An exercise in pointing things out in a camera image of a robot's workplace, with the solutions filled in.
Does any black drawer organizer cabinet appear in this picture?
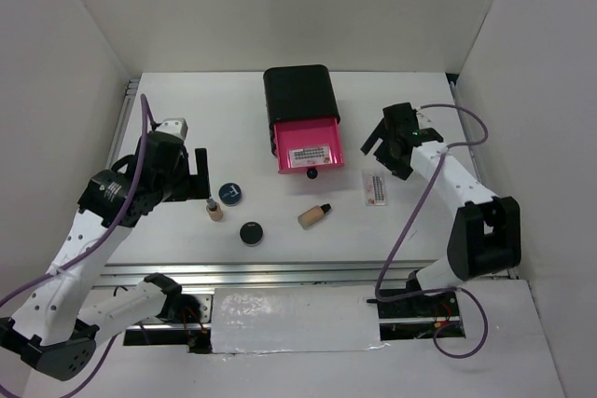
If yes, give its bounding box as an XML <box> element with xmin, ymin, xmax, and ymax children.
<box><xmin>263</xmin><ymin>64</ymin><xmax>340</xmax><ymax>157</ymax></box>

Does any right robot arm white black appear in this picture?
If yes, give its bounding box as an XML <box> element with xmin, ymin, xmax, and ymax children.
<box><xmin>361</xmin><ymin>103</ymin><xmax>521</xmax><ymax>316</ymax></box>

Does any black lid powder jar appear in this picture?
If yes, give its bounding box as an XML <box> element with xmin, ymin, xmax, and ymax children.
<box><xmin>239</xmin><ymin>221</ymin><xmax>264</xmax><ymax>247</ymax></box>

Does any navy lid powder jar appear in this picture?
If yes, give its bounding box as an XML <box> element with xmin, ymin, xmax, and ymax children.
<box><xmin>218</xmin><ymin>182</ymin><xmax>243</xmax><ymax>207</ymax></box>

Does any upright foundation pump bottle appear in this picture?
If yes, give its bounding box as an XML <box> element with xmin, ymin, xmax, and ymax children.
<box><xmin>206</xmin><ymin>198</ymin><xmax>224</xmax><ymax>222</ymax></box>

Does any lying foundation bottle black cap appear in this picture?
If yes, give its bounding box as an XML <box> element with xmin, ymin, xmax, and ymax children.
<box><xmin>298</xmin><ymin>203</ymin><xmax>331</xmax><ymax>230</ymax></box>

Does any white foil covered panel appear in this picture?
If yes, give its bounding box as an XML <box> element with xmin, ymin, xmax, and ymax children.
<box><xmin>211</xmin><ymin>286</ymin><xmax>383</xmax><ymax>354</ymax></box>

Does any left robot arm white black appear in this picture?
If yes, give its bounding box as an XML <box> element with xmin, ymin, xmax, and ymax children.
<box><xmin>1</xmin><ymin>130</ymin><xmax>210</xmax><ymax>381</ymax></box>

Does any false eyelash packet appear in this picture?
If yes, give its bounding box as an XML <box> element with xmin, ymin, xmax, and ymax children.
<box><xmin>361</xmin><ymin>170</ymin><xmax>387</xmax><ymax>206</ymax></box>
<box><xmin>288</xmin><ymin>145</ymin><xmax>333</xmax><ymax>168</ymax></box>

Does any pink drawer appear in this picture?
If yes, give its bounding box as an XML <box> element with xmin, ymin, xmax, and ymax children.
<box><xmin>273</xmin><ymin>117</ymin><xmax>344</xmax><ymax>179</ymax></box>

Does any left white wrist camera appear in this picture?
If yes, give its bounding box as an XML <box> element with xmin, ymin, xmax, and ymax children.
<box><xmin>155</xmin><ymin>118</ymin><xmax>188</xmax><ymax>141</ymax></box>

